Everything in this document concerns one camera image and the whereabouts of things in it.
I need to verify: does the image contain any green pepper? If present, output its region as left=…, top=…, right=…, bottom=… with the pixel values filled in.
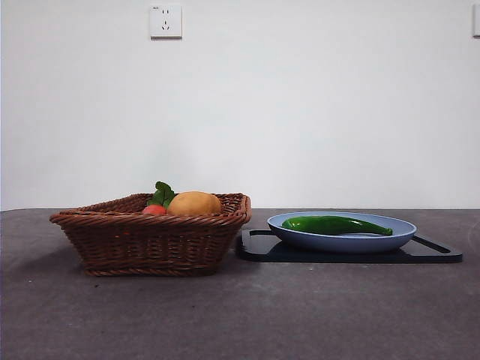
left=281, top=215, right=394, bottom=237

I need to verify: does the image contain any blue round plate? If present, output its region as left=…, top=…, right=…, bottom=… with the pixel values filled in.
left=266, top=211, right=418, bottom=254

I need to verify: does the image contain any yellow-brown potato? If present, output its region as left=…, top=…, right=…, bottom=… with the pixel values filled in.
left=166, top=190, right=223, bottom=218

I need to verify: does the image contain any black rectangular tray board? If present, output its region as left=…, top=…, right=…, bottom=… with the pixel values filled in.
left=235, top=228, right=464, bottom=263

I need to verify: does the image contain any orange carrot with green leaf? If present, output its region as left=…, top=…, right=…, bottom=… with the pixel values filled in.
left=141, top=181, right=176, bottom=217

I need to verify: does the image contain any brown wicker basket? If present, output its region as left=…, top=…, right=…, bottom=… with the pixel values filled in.
left=49, top=192, right=252, bottom=278

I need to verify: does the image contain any white wall power socket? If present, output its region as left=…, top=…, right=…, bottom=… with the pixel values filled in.
left=150, top=4, right=183, bottom=40

